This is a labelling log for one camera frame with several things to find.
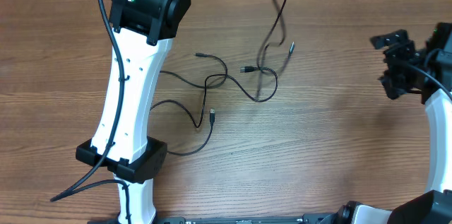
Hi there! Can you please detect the black usb cable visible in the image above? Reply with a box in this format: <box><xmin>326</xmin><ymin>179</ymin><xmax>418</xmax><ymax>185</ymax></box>
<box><xmin>159</xmin><ymin>52</ymin><xmax>229</xmax><ymax>90</ymax></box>
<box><xmin>150</xmin><ymin>65</ymin><xmax>279</xmax><ymax>157</ymax></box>
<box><xmin>254</xmin><ymin>0</ymin><xmax>304</xmax><ymax>100</ymax></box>

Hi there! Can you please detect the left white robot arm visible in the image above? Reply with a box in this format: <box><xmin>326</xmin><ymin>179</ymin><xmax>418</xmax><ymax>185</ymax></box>
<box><xmin>76</xmin><ymin>0</ymin><xmax>191</xmax><ymax>223</ymax></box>

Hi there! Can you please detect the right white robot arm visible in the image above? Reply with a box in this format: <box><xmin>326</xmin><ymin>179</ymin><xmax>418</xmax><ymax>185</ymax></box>
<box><xmin>322</xmin><ymin>23</ymin><xmax>451</xmax><ymax>224</ymax></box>

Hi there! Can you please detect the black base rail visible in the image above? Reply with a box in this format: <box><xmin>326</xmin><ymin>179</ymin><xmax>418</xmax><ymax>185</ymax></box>
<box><xmin>88</xmin><ymin>210</ymin><xmax>402</xmax><ymax>224</ymax></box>

